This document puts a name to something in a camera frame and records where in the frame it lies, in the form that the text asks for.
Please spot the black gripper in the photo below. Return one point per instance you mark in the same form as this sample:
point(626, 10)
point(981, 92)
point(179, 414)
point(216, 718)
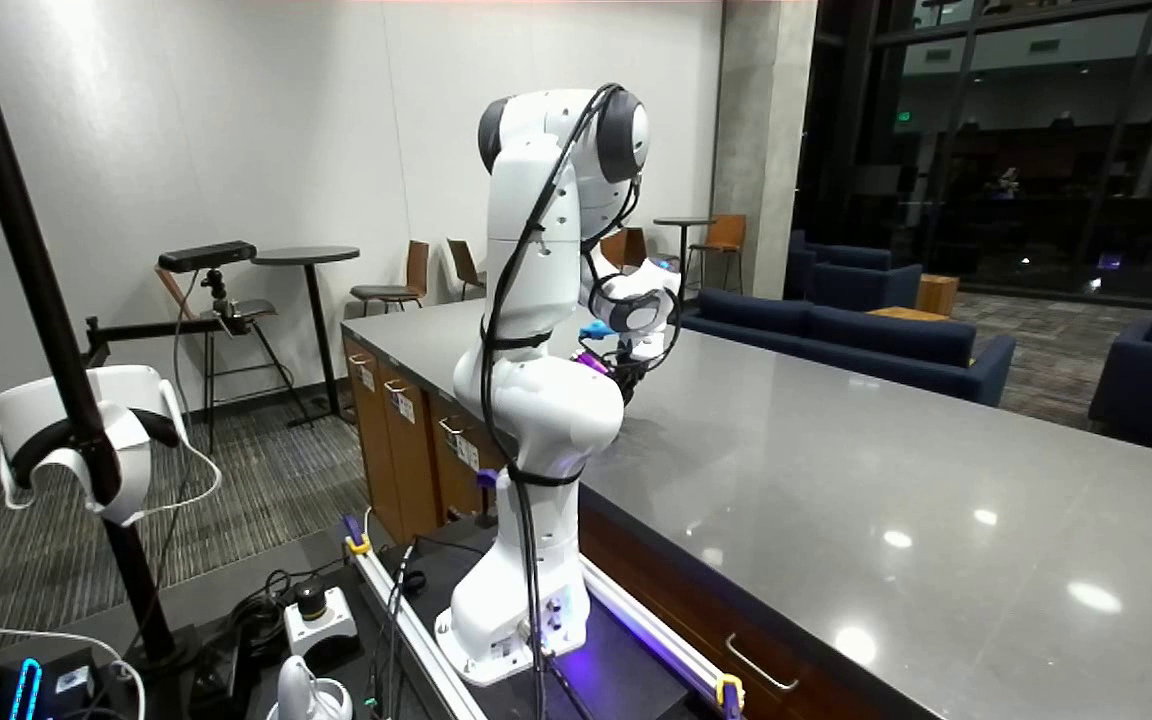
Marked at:
point(629, 366)

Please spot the purple metal flask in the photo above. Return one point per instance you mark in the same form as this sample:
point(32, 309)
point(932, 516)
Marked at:
point(594, 362)

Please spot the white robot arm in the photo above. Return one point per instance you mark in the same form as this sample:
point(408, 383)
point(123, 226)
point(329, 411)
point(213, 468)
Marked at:
point(561, 341)

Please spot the wooden cabinet under counter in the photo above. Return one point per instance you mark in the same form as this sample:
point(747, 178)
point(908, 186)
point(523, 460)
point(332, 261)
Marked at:
point(422, 450)

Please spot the wooden chair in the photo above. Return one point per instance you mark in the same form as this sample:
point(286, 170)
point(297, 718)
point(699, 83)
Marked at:
point(405, 289)

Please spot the dark blue long sofa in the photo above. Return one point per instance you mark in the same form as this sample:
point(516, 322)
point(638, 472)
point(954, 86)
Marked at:
point(925, 354)

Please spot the round black bar table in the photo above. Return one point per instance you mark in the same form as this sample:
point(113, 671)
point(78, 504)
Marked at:
point(311, 266)

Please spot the black monitor stand pole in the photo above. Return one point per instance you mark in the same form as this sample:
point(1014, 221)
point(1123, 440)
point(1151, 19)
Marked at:
point(24, 242)

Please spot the white VR headset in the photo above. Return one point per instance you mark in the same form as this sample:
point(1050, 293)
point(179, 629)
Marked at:
point(108, 460)

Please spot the aluminium rail frame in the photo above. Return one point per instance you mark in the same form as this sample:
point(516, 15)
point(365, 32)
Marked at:
point(629, 666)

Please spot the black stereo camera on tripod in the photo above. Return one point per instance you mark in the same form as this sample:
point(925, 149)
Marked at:
point(205, 256)

